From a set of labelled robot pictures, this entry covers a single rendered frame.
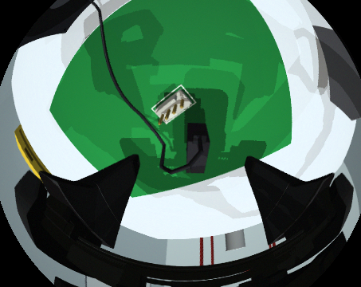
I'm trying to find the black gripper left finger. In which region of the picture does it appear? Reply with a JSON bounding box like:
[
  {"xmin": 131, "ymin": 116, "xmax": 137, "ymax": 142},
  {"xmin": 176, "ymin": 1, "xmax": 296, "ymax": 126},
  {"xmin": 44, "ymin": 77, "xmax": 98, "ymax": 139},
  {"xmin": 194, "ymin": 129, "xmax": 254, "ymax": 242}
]
[{"xmin": 39, "ymin": 154, "xmax": 140, "ymax": 249}]

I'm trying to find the black cooling fan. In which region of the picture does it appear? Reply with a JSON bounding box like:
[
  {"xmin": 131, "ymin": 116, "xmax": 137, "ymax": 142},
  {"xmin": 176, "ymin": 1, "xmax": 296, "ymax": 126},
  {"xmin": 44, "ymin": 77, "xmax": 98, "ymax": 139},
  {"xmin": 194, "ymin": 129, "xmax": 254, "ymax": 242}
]
[{"xmin": 18, "ymin": 0, "xmax": 91, "ymax": 48}]

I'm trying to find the green circuit board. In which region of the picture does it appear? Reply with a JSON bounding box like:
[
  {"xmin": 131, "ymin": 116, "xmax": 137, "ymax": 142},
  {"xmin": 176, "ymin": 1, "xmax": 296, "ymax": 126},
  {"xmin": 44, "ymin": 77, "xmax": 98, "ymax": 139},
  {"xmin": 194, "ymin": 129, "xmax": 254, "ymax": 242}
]
[{"xmin": 49, "ymin": 0, "xmax": 292, "ymax": 198}]

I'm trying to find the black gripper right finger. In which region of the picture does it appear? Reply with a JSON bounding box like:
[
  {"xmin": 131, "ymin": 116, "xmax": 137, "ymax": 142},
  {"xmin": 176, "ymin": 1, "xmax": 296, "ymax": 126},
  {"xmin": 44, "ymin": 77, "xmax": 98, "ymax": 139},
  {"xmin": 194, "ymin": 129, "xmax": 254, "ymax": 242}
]
[{"xmin": 245, "ymin": 156, "xmax": 335, "ymax": 245}]

